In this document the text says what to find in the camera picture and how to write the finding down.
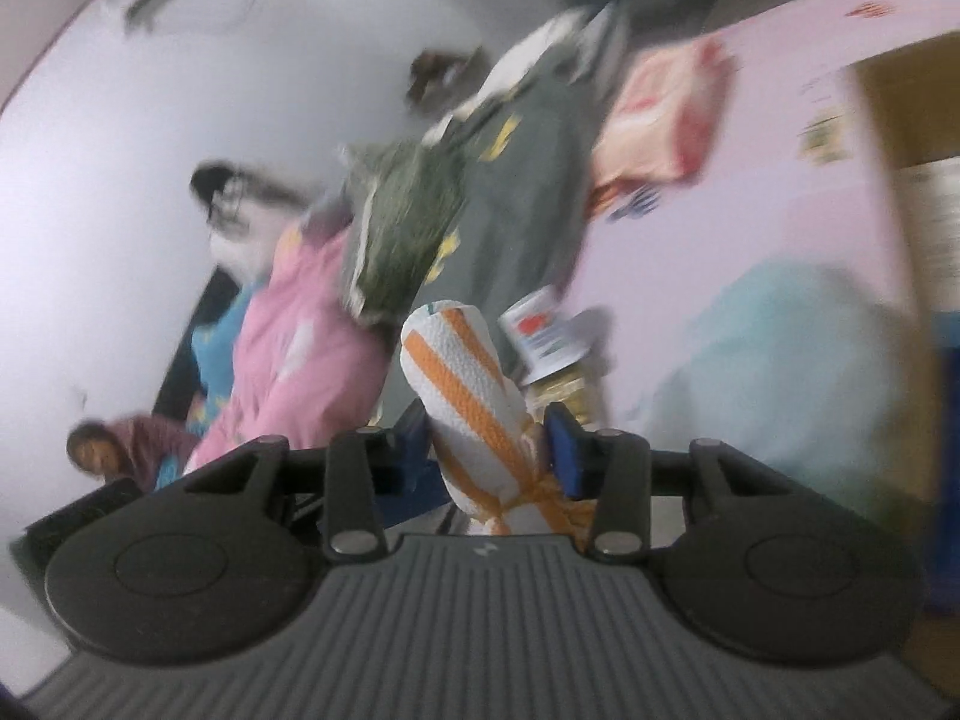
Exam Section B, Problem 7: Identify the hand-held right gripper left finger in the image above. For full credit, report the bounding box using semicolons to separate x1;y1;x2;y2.
184;401;436;560

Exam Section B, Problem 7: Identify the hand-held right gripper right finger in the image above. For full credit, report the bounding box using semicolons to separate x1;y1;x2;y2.
541;401;758;560

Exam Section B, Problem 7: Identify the white and orange towel roll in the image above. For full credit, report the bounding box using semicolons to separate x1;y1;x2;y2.
400;300;601;537

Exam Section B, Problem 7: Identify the jar with white label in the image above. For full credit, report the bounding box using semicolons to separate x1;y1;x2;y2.
499;286;601;421

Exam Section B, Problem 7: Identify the pink blanket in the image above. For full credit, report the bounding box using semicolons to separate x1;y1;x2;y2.
187;229;391;470

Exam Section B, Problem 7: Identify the green floral pillow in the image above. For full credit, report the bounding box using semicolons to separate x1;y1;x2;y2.
341;139;470;327

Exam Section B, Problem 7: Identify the light teal cloth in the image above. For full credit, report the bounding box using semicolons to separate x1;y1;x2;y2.
645;259;920;518

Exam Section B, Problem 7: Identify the blue printed cloth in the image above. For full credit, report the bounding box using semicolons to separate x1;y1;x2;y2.
154;292;252;488

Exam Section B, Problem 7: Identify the grey blanket with yellow print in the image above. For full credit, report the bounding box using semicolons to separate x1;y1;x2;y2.
420;7;631;331

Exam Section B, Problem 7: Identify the peach wet wipes pack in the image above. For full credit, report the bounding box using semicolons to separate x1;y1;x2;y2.
589;37;740;203

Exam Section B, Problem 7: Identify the brown clutter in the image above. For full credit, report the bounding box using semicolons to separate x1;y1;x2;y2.
409;45;488;110

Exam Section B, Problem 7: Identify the black flat object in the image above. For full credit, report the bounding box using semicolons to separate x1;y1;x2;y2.
11;480;143;563

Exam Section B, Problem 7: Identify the white cloth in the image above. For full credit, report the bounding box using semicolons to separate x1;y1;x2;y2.
457;15;593;113

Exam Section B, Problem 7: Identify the cardboard box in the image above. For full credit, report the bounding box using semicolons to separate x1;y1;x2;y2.
847;37;960;361

